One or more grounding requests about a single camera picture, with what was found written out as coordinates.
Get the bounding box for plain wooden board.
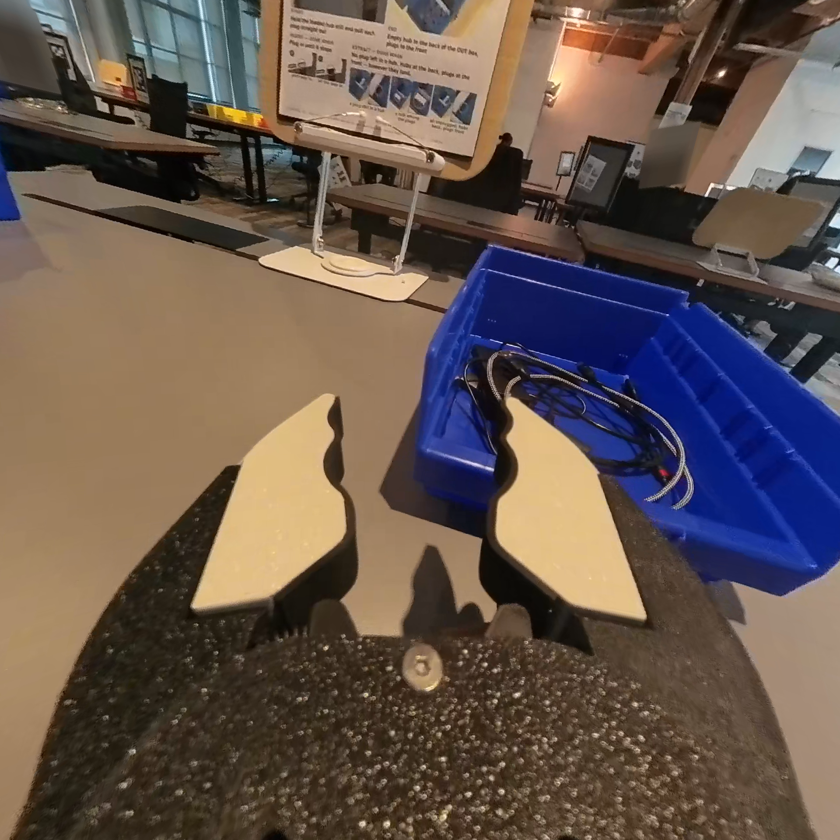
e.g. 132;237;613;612
694;187;829;284

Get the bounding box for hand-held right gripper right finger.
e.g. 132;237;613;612
478;395;648;624

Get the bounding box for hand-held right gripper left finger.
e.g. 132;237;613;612
189;392;360;616

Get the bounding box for large paned window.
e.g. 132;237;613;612
39;0;263;116

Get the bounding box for row of yellow bins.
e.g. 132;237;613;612
203;100;271;130

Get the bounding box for long wooden table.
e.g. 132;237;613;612
576;220;840;385
325;182;586;265
0;98;222;201

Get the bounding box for black office chair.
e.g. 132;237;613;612
143;74;202;202

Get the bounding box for black flat pad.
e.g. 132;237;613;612
97;205;271;252

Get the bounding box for wooden instruction board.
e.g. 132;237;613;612
258;0;537;182

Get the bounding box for black-white braided cable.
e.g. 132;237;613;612
469;351;697;511

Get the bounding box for black framed floor sign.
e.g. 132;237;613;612
564;134;635;227

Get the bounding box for black cables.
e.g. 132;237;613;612
462;346;667;476

